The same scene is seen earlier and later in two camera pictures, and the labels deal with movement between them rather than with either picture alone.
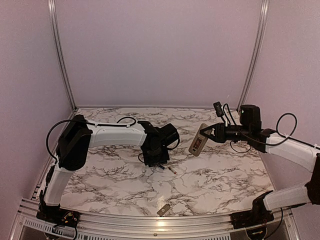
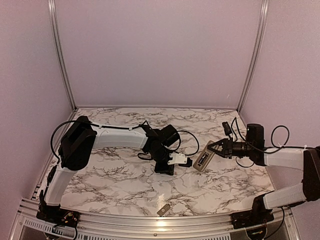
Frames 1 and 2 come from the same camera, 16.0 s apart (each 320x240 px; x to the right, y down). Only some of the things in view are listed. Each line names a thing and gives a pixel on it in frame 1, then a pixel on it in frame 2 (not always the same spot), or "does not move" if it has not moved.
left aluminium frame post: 61,50 does not move
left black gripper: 148,161 → 159,169
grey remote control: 198,141 → 204,158
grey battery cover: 163,210 does not move
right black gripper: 220,135 → 226,143
